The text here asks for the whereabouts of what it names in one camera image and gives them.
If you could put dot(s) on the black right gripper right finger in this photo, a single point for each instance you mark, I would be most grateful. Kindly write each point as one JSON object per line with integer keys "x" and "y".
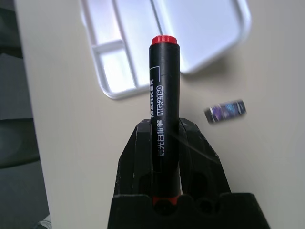
{"x": 200, "y": 167}

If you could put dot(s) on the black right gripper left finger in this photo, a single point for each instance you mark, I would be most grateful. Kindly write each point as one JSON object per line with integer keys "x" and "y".
{"x": 135, "y": 162}

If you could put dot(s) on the small dark eraser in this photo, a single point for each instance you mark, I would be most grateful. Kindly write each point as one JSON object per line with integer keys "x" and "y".
{"x": 225, "y": 111}

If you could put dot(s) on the black marker with red cap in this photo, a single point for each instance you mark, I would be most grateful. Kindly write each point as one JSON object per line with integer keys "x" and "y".
{"x": 164, "y": 83}

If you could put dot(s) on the white plastic pencil case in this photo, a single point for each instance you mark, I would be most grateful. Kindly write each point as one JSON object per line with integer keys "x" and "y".
{"x": 202, "y": 35}

